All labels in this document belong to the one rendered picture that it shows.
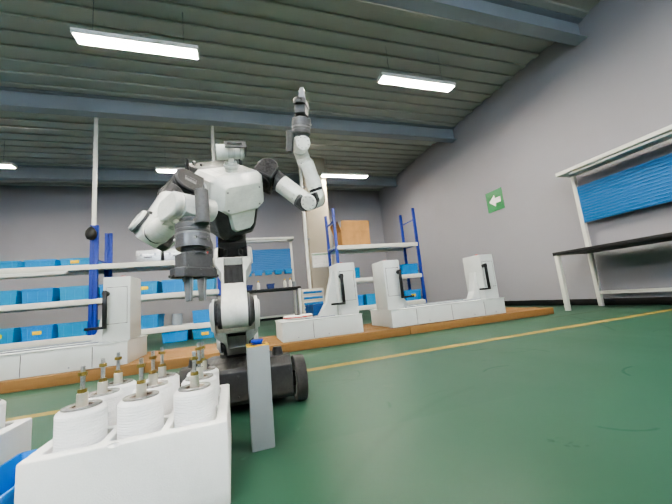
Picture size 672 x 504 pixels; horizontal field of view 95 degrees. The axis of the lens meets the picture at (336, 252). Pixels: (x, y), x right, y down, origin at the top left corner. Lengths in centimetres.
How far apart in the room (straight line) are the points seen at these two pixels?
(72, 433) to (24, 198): 1030
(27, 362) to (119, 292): 74
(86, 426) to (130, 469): 14
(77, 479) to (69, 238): 963
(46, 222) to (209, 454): 1006
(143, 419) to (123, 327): 231
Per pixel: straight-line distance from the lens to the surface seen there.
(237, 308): 133
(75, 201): 1063
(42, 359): 332
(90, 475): 93
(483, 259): 418
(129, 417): 91
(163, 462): 90
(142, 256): 593
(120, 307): 319
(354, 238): 620
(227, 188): 136
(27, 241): 1077
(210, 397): 90
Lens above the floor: 44
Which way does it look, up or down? 9 degrees up
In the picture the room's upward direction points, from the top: 6 degrees counter-clockwise
